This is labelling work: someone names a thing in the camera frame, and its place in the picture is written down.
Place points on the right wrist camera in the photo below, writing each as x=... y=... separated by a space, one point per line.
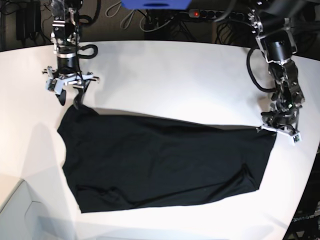
x=54 y=85

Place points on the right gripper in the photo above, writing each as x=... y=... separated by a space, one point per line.
x=69 y=72

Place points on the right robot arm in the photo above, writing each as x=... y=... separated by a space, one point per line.
x=65 y=36

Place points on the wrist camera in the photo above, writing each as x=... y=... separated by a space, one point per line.
x=54 y=85
x=296 y=138

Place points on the white bin at table corner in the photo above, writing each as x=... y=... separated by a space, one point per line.
x=22 y=217

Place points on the blue plastic box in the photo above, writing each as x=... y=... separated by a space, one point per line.
x=156 y=4

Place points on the black printed t-shirt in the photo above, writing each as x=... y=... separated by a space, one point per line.
x=126 y=162

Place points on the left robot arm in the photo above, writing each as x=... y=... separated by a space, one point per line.
x=270 y=21

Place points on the black power strip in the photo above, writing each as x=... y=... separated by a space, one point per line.
x=215 y=14

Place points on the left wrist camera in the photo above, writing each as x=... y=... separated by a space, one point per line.
x=296 y=138

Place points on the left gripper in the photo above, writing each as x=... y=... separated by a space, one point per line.
x=285 y=123

